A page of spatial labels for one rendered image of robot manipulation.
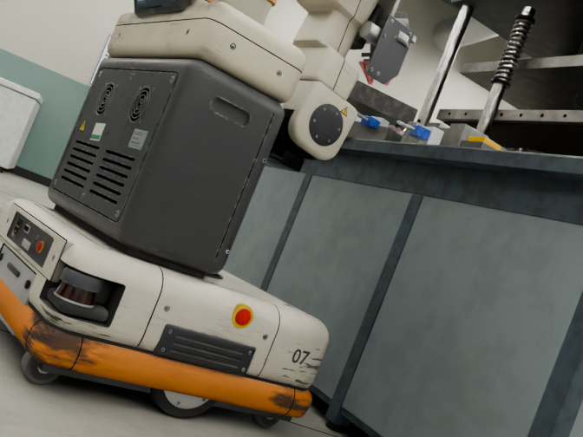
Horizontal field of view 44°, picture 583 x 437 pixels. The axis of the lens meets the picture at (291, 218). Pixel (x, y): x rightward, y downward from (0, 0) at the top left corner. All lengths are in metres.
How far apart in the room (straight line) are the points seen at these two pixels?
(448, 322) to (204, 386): 0.59
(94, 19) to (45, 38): 0.62
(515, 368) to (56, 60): 8.00
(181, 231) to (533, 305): 0.74
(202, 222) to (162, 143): 0.18
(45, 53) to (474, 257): 7.78
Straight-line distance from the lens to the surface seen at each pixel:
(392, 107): 6.81
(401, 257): 1.92
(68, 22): 9.15
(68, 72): 9.06
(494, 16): 3.70
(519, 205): 1.68
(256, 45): 1.47
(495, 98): 3.21
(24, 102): 8.18
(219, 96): 1.43
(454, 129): 1.99
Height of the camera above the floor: 0.41
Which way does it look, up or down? 2 degrees up
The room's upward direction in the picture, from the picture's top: 22 degrees clockwise
